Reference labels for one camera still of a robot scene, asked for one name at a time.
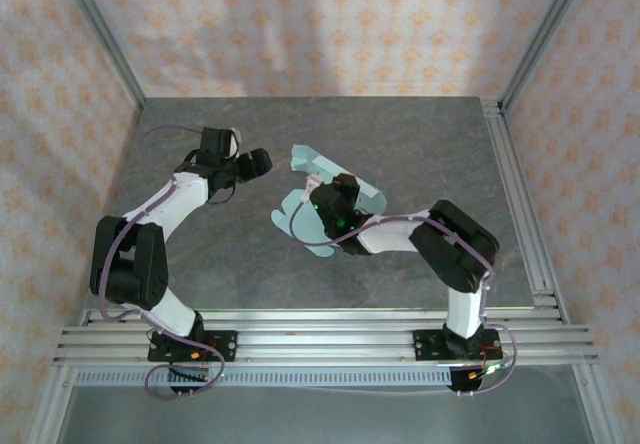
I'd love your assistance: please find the light teal paper box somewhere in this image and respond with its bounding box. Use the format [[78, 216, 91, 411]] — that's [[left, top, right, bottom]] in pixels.
[[270, 144, 386, 260]]

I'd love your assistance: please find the green circuit board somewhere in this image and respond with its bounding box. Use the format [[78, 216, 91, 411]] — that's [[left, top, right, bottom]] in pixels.
[[469, 356, 519, 380]]

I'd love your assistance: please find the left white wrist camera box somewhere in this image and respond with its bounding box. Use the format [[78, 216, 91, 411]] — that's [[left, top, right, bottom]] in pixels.
[[225, 128, 245, 159]]

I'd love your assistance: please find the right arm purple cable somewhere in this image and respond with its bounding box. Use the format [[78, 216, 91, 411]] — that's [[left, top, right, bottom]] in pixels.
[[289, 191, 519, 398]]

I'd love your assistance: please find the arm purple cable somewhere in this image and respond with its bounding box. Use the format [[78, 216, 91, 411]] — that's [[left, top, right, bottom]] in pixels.
[[97, 123, 226, 401], [289, 191, 519, 398]]

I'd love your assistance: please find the aluminium mounting rail beam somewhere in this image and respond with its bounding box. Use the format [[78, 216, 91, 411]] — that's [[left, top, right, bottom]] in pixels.
[[52, 307, 600, 367]]

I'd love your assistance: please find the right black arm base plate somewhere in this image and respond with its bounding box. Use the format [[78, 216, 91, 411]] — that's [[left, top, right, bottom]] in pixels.
[[410, 328, 503, 363]]

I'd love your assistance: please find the grey slotted cable duct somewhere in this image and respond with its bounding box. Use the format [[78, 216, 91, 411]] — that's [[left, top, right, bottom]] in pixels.
[[74, 366, 454, 388]]

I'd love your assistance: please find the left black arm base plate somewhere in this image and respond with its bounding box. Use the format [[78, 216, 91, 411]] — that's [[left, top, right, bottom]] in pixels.
[[147, 330, 239, 364]]

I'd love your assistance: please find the aluminium table side rail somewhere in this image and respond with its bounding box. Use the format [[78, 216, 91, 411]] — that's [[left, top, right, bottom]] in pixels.
[[480, 97, 571, 326]]

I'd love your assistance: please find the aluminium frame post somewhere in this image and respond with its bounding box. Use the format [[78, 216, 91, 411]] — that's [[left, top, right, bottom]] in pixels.
[[53, 0, 147, 111], [498, 0, 597, 111]]

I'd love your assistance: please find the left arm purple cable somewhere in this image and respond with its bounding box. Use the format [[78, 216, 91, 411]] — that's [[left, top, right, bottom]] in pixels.
[[97, 123, 226, 401]]

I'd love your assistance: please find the aluminium frame leg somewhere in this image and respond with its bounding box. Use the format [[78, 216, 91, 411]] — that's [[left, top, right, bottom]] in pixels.
[[27, 363, 76, 444], [569, 363, 621, 444]]

